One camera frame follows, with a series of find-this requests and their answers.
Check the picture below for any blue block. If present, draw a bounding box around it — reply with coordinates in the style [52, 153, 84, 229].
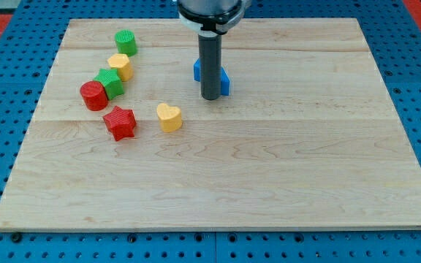
[193, 59, 231, 96]

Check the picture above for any green cylinder block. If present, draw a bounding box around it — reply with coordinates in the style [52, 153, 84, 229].
[115, 29, 137, 56]

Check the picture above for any yellow heart block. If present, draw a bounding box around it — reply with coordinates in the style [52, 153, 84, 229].
[156, 103, 183, 132]

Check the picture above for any yellow hexagon block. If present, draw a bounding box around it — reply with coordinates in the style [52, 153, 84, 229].
[107, 53, 134, 82]

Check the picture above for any red star block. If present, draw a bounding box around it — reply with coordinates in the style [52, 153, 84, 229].
[102, 106, 136, 141]

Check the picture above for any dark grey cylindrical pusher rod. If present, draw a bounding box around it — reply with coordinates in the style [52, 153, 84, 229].
[198, 35, 221, 100]

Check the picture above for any wooden board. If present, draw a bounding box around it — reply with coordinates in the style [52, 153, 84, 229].
[0, 18, 421, 232]

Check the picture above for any green star block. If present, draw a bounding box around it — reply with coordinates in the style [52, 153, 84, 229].
[94, 69, 124, 100]

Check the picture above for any red cylinder block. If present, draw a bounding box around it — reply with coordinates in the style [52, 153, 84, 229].
[80, 80, 108, 111]

